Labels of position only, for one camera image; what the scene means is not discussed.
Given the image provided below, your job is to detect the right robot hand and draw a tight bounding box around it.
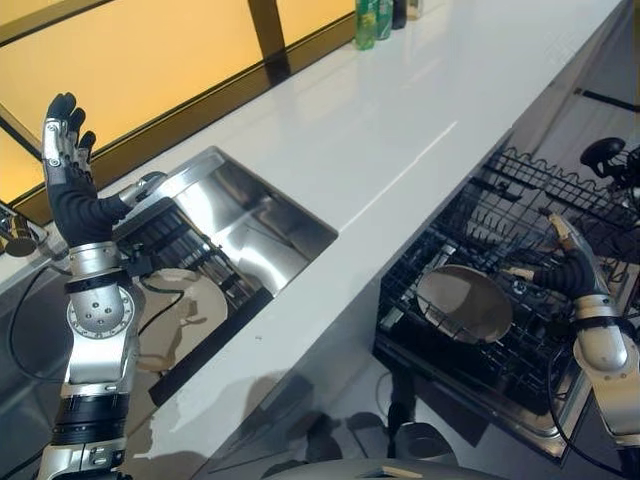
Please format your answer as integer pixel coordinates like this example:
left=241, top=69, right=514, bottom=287
left=508, top=211, right=609, bottom=302

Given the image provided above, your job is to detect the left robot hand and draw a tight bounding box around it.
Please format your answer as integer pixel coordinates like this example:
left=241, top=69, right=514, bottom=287
left=41, top=92, right=167, bottom=249

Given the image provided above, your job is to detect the steel dishwasher door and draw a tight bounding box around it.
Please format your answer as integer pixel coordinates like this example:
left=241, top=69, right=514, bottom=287
left=373, top=329, right=591, bottom=460

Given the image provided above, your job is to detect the chrome faucet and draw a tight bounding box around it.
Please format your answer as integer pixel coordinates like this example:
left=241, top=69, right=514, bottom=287
left=0, top=201, right=52, bottom=258

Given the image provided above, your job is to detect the grey round plate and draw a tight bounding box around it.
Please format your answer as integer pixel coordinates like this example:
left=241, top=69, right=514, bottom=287
left=416, top=264, right=515, bottom=345

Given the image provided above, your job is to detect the black rounded object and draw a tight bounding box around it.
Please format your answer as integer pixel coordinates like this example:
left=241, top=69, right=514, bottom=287
left=579, top=137, right=630, bottom=177

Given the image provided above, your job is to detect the black sink dish rack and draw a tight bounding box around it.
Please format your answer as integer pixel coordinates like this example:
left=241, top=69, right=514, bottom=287
left=114, top=197, right=275, bottom=314

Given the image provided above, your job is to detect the beige plate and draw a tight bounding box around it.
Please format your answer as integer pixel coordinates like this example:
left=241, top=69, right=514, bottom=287
left=137, top=268, right=230, bottom=372

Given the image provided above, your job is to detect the stainless steel sink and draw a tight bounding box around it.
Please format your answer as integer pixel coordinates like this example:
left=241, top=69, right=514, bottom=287
left=112, top=146, right=340, bottom=374

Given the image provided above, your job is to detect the green plastic bottle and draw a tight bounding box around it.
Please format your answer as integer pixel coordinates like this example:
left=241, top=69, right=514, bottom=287
left=354, top=0, right=377, bottom=52
left=374, top=0, right=395, bottom=42

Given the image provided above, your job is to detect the black wire dishwasher rack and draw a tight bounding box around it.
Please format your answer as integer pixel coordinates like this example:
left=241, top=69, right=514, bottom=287
left=377, top=146, right=640, bottom=417

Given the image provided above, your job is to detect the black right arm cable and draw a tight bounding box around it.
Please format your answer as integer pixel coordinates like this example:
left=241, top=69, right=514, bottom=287
left=546, top=343, right=629, bottom=464

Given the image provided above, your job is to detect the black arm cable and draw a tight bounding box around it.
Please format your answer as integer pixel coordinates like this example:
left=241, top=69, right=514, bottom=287
left=9, top=263, right=74, bottom=385
left=546, top=343, right=629, bottom=464

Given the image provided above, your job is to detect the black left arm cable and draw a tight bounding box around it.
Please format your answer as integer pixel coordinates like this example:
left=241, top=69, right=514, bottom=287
left=9, top=263, right=74, bottom=385

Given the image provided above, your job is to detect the dark window frame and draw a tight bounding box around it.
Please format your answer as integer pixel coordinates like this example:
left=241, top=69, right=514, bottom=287
left=0, top=0, right=359, bottom=210

